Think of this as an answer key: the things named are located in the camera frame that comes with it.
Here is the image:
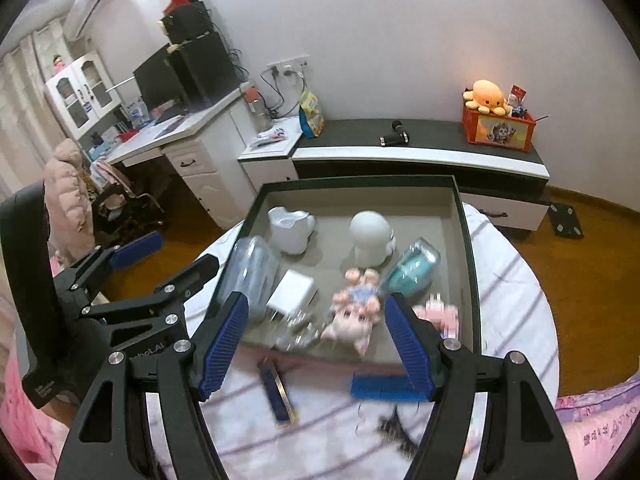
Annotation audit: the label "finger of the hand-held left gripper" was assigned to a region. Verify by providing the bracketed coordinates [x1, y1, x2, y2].
[62, 231, 164, 302]
[87, 254, 221, 327]

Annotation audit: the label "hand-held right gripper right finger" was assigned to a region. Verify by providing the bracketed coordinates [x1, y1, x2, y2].
[384, 292, 576, 480]

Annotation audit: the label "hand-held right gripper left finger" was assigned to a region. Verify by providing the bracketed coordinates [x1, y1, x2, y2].
[54, 291, 250, 480]

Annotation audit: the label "pink pig figurine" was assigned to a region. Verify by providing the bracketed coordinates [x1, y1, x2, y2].
[320, 267, 386, 358]

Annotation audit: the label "clear case with teal insert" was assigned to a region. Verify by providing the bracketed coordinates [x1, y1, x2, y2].
[382, 238, 442, 306]

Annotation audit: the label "black shallow tray box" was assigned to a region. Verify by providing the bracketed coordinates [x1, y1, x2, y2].
[212, 174, 485, 378]

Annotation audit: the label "pink block figure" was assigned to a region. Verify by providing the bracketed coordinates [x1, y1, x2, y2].
[415, 294, 461, 340]

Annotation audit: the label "blue toy brick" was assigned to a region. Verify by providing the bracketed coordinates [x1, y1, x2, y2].
[350, 372, 426, 403]

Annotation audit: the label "blue and gold lighter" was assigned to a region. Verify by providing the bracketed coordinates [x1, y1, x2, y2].
[257, 357, 299, 427]

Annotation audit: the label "clear shiny small item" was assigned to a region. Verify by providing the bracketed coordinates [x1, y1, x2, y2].
[272, 310, 326, 352]

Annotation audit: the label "pink padded jacket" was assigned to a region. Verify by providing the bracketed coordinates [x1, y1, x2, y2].
[44, 139, 96, 261]

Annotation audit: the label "white charger adapter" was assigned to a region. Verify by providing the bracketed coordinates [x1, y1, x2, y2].
[266, 269, 319, 317]

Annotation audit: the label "black hair clip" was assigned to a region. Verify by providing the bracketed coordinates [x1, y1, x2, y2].
[375, 405, 418, 453]

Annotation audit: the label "white tooth-shaped holder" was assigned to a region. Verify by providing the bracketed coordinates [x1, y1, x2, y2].
[267, 206, 316, 255]

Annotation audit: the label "white desk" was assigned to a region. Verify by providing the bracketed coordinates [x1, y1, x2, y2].
[97, 87, 258, 230]

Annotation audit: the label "white round-head figure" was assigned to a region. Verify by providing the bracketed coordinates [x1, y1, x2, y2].
[348, 210, 397, 267]

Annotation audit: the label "white bedside cabinet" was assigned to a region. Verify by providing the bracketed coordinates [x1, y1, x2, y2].
[237, 116, 303, 196]

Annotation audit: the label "dark mouse pad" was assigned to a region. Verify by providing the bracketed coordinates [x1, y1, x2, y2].
[150, 110, 191, 141]

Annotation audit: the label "blue and white box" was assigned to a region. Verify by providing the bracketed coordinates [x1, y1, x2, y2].
[127, 100, 151, 128]

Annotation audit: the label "beige curtain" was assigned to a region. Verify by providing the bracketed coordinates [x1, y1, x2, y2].
[0, 17, 71, 201]

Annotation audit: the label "papers on bedside cabinet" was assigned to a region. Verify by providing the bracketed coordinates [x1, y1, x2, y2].
[250, 127, 291, 148]

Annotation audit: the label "white glass-door cabinet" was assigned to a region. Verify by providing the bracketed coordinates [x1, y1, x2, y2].
[45, 50, 123, 142]

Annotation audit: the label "pink cloth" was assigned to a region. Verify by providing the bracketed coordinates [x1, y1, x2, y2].
[0, 347, 71, 480]

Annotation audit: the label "clear bottle with red cap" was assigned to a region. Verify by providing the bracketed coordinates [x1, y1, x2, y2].
[243, 84, 273, 133]

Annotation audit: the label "black monitor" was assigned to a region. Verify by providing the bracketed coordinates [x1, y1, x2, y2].
[132, 42, 188, 111]

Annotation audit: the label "black and white low cabinet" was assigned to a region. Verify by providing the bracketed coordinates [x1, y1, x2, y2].
[292, 118, 551, 233]

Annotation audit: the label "yellow blue snack bag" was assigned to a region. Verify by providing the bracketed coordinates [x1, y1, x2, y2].
[298, 89, 326, 139]

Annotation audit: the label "black floor scale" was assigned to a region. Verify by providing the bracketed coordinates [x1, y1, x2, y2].
[547, 202, 585, 239]

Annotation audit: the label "black massage gun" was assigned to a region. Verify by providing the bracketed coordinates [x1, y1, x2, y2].
[378, 120, 411, 147]

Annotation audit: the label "pink printed blanket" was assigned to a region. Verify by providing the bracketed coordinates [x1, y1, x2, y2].
[552, 360, 640, 480]

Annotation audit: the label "red printed storage box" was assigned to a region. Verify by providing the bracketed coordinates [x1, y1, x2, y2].
[462, 105, 537, 152]

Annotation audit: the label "black box on tower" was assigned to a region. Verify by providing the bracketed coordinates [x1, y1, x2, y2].
[160, 2, 213, 45]

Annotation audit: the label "white air conditioner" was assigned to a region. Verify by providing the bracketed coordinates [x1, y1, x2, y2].
[62, 0, 113, 41]

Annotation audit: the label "orange octopus plush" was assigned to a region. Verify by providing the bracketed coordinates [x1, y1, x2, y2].
[462, 80, 512, 115]

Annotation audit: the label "small toys in red box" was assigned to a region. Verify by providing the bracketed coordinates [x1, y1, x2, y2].
[507, 85, 532, 119]

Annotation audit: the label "white wall outlet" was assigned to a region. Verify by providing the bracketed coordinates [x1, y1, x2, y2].
[266, 55, 311, 78]

